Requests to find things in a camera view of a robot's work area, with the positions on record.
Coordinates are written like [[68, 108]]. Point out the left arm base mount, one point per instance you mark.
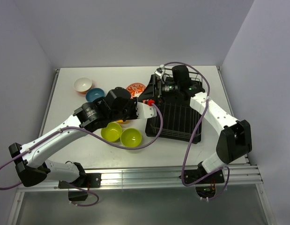
[[79, 190]]

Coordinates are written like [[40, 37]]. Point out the blue ceramic bowl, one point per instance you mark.
[[94, 94]]

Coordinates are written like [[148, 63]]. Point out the white bowl orange outside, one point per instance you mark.
[[82, 85]]

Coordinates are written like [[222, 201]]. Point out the grey wire dish rack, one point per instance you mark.
[[181, 76]]

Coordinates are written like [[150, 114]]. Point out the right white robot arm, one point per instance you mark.
[[235, 138]]

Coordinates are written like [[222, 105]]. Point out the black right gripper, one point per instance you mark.
[[149, 92]]

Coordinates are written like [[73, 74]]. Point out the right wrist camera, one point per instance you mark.
[[159, 72]]

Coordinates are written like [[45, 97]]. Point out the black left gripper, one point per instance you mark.
[[132, 102]]

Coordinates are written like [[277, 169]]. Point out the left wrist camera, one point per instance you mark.
[[144, 111]]

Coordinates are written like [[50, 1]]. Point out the aluminium table edge rail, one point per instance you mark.
[[168, 177]]

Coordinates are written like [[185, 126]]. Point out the orange patterned white bowl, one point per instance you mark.
[[136, 89]]

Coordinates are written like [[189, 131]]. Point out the black drip tray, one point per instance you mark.
[[194, 138]]

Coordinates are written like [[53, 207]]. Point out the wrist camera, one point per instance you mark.
[[144, 111], [159, 72]]

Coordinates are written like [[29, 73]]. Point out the orange plastic bowl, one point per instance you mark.
[[123, 121]]

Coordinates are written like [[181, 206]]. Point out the lime green bowl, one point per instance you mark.
[[131, 138], [112, 132]]

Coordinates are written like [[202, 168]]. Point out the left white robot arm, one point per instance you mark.
[[32, 159]]

